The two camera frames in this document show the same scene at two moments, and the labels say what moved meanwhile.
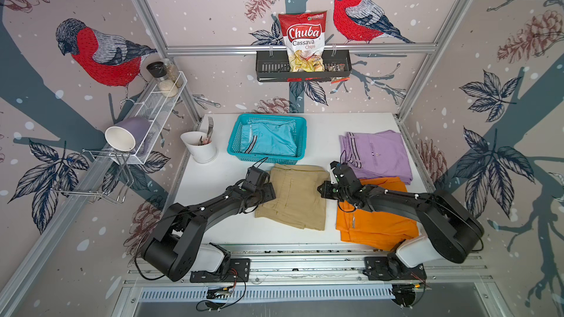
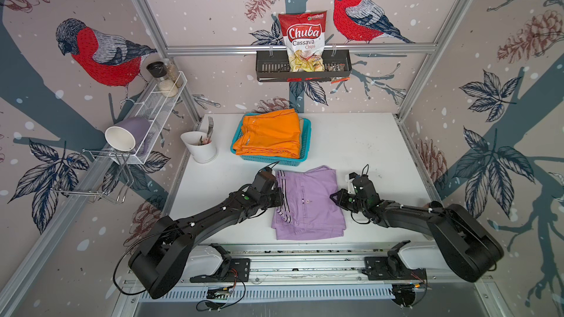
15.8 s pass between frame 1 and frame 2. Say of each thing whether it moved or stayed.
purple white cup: stayed
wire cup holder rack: stayed
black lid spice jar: stayed
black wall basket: stayed
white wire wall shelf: stayed
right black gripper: moved
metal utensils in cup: stayed
